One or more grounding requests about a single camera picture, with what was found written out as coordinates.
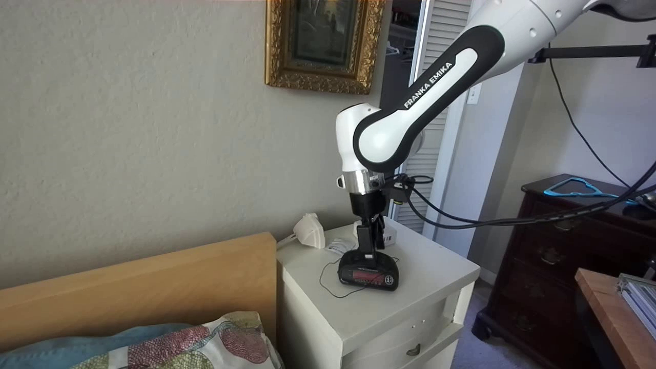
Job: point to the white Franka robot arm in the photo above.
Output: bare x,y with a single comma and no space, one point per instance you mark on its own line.
438,74

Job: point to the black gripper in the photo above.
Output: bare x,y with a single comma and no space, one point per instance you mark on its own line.
369,207

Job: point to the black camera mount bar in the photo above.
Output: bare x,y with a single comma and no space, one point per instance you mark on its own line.
602,50

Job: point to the white nightstand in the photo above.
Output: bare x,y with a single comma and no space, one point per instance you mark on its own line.
381,320

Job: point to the dark wooden dresser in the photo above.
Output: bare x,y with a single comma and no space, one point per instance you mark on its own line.
566,274

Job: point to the grey book stack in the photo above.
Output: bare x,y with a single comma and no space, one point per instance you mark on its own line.
643,301

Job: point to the black alarm clock radio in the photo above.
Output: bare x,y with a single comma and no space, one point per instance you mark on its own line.
368,274

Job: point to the white louvered closet door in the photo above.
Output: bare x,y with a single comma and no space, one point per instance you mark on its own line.
438,164

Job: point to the gold framed picture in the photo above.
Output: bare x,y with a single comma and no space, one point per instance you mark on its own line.
320,74

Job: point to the wooden desk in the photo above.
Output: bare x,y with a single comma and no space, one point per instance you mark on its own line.
616,314

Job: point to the light wooden headboard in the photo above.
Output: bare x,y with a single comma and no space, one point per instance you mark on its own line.
135,289

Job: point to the blue pillow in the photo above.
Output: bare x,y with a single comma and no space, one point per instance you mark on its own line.
61,349

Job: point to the white plastic box device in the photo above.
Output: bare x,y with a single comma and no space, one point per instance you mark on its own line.
307,230

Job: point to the floral bedspread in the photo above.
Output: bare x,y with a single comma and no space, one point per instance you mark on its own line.
225,345

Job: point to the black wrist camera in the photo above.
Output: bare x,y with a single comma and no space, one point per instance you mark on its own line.
399,188

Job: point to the white wall switch plate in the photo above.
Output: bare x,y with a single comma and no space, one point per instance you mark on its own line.
473,93

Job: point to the small black device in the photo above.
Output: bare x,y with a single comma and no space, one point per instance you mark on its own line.
643,207

